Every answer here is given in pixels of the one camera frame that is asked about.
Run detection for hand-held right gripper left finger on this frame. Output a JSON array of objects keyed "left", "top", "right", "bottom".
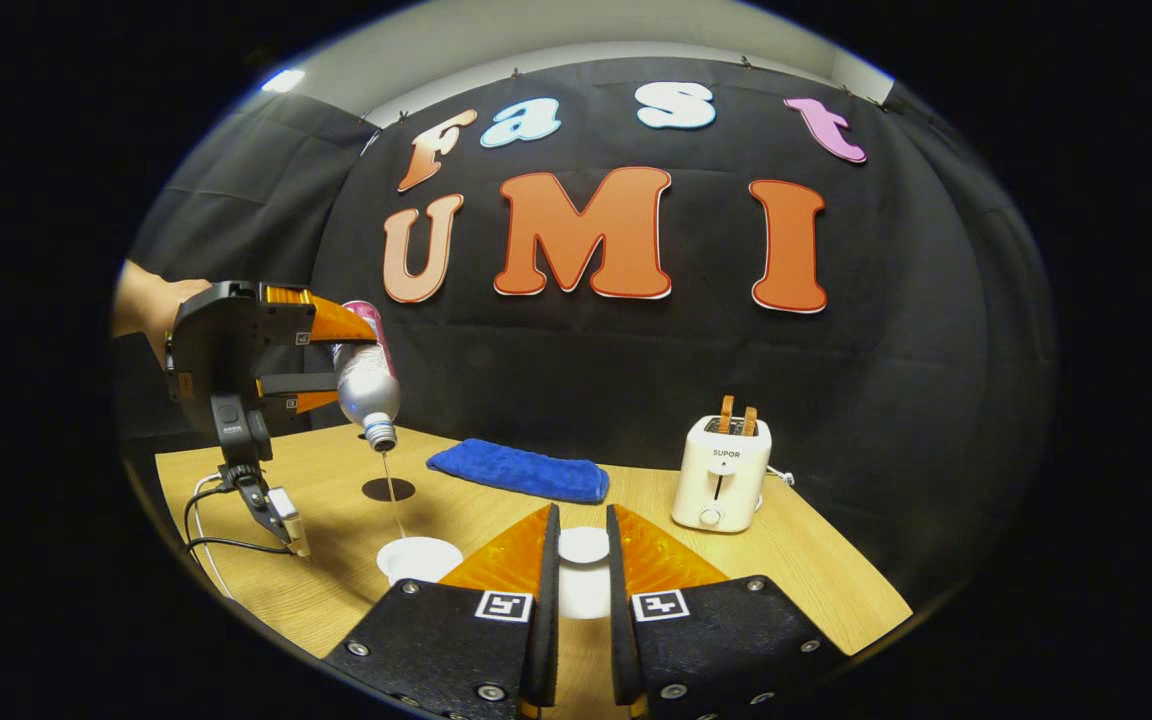
[{"left": 324, "top": 503, "right": 562, "bottom": 720}]

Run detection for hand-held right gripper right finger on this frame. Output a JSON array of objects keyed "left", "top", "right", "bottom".
[{"left": 606, "top": 505, "right": 847, "bottom": 720}]

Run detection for silver water bottle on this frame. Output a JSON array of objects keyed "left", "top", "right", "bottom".
[{"left": 333, "top": 300, "right": 402, "bottom": 453}]

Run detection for white teacup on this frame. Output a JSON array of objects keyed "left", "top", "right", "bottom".
[{"left": 377, "top": 537, "right": 464, "bottom": 586}]

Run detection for blue towel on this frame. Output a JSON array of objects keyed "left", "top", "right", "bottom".
[{"left": 426, "top": 438, "right": 610, "bottom": 504}]

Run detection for white toaster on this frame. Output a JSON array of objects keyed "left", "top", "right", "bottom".
[{"left": 672, "top": 415, "right": 773, "bottom": 534}]

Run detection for white cable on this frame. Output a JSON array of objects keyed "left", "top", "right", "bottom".
[{"left": 192, "top": 474, "right": 237, "bottom": 601}]

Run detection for black cable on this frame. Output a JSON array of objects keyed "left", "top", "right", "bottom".
[{"left": 183, "top": 478, "right": 293, "bottom": 563}]

